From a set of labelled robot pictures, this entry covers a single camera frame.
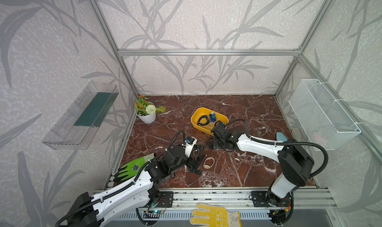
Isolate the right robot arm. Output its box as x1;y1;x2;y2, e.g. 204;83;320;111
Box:
211;122;314;205

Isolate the beige strap watch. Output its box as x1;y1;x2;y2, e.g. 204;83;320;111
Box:
203;157;215;169

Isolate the black corrugated cable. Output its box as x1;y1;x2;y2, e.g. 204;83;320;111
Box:
55;130;186;227
224;118;329;180

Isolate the yellow plastic storage box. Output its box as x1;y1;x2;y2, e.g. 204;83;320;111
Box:
191;107;229;135

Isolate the aluminium front rail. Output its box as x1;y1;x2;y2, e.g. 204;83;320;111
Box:
86;189;336;211

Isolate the black analog watch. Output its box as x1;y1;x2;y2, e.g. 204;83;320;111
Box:
193;144;205;151
188;166;202;176

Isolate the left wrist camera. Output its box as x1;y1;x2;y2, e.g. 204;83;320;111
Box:
184;136;197;157

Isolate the black analog watch lower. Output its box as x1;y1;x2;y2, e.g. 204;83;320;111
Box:
188;166;202;176

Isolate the black analog watch upper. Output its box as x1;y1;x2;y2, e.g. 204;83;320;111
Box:
193;144;205;151

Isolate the aluminium cage frame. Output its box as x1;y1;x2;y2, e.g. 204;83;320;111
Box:
95;0;382;189

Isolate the black sport watch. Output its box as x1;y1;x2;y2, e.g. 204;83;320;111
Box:
207;138;234;152

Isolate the potted artificial plant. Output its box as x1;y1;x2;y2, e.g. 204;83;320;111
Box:
134;95;167;124

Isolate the white wire mesh basket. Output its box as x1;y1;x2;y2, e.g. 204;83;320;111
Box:
289;79;361;150

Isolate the blue transparent watch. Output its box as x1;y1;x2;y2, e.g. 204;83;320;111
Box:
209;112;217;123

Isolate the green work glove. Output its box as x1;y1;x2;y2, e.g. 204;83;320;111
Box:
113;153;155;182

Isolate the right black corrugated cable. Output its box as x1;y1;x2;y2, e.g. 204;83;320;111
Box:
224;118;329;180

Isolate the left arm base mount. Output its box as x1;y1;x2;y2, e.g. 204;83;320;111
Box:
143;191;174;208

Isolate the light blue spatula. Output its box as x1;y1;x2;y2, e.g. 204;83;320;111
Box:
276;132;288;142

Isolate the black chunky digital watch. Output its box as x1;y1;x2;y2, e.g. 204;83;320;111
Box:
197;115;210;127

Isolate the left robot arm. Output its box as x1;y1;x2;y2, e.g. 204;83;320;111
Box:
55;152;194;227

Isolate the yellow knitted glove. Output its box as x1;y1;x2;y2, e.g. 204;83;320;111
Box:
190;203;242;227

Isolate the clear acrylic wall shelf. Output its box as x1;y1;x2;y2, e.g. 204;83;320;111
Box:
42;81;119;150

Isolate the left black corrugated cable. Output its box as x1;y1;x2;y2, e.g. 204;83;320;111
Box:
55;130;186;227

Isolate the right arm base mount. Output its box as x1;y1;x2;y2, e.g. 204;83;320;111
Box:
249;191;293;209

